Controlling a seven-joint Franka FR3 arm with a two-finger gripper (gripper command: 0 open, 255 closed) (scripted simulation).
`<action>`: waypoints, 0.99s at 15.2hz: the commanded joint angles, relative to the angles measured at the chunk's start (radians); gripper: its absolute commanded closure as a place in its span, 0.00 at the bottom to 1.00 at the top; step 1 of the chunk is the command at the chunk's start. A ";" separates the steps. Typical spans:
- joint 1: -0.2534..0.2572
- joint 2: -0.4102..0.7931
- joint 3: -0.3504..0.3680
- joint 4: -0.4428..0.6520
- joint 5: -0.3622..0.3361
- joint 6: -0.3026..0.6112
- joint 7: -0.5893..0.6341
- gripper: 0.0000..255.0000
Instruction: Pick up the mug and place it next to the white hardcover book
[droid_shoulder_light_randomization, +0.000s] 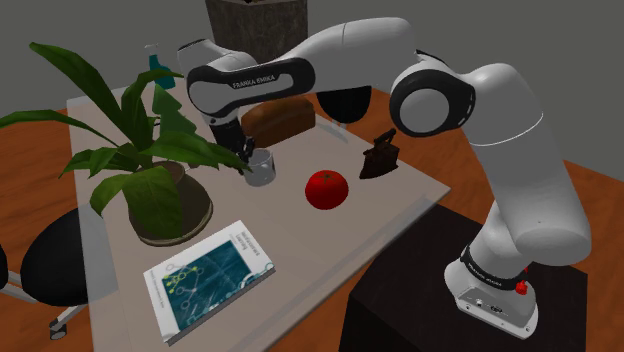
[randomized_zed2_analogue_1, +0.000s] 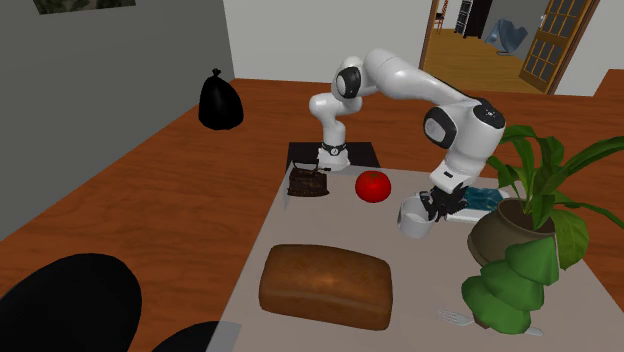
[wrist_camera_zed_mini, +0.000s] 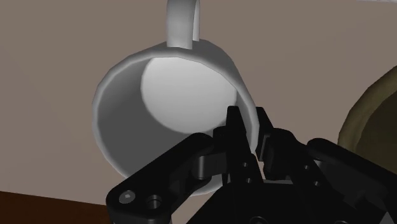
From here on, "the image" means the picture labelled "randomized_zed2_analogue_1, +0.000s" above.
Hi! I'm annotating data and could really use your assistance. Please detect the red tomato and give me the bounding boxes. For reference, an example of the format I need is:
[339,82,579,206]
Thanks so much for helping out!
[354,170,393,204]

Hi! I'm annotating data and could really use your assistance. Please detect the silver fork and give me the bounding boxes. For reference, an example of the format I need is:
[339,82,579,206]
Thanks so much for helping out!
[436,307,545,338]

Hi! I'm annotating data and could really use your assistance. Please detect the black robot stand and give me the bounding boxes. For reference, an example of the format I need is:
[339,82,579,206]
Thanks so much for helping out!
[285,141,381,172]

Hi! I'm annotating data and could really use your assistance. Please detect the wooden glass panel door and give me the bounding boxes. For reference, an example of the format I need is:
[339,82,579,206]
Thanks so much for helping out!
[518,0,602,95]

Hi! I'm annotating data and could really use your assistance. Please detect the blue grey armchair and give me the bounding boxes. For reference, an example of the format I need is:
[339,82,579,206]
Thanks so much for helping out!
[484,18,529,57]

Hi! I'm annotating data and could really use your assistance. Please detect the brown bread loaf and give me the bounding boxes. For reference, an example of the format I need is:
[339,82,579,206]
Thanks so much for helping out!
[258,244,394,332]

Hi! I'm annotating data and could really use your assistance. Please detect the potted green plant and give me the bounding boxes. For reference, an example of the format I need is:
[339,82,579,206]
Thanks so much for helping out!
[466,124,624,271]

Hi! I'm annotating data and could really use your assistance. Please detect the black garbage bag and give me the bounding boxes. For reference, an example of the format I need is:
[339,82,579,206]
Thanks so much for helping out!
[197,68,245,131]

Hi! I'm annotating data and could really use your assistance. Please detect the white cup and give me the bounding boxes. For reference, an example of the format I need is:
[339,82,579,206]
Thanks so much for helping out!
[396,192,437,240]

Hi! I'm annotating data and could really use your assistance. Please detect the dark wall picture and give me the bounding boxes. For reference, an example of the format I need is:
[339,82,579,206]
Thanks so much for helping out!
[31,0,137,16]

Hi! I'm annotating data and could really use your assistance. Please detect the green stacked cone figure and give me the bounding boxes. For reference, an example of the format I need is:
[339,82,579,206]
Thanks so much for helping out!
[460,235,560,336]

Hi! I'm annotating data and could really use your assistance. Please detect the black chair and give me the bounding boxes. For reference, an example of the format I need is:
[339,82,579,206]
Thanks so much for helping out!
[0,252,243,352]

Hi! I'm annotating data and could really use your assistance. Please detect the old brown flat iron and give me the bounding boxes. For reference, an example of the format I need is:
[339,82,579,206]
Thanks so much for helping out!
[286,161,333,198]

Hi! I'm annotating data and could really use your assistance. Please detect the white tablet with blue screen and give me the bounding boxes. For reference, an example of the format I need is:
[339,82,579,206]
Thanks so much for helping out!
[445,186,511,225]

